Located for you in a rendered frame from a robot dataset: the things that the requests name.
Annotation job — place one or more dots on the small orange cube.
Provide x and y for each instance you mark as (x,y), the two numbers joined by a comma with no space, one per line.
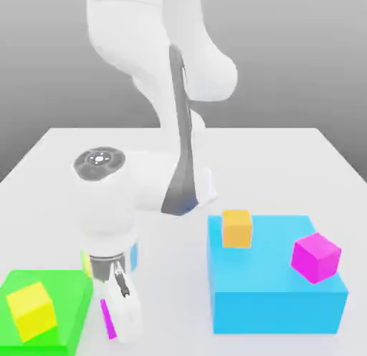
(237,229)

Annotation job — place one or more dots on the large blue box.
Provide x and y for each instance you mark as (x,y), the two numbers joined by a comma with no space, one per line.
(272,304)

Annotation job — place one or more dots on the large green box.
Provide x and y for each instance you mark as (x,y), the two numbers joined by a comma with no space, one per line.
(71,298)

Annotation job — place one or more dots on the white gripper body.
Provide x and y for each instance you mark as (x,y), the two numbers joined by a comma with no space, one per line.
(129,318)

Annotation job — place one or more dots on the small magenta cube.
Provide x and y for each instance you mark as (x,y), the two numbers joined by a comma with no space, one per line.
(109,321)
(315,258)

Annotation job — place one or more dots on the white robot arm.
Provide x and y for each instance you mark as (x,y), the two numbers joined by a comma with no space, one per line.
(149,74)

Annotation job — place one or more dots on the small yellow cube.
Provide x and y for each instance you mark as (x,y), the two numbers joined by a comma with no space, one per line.
(31,310)

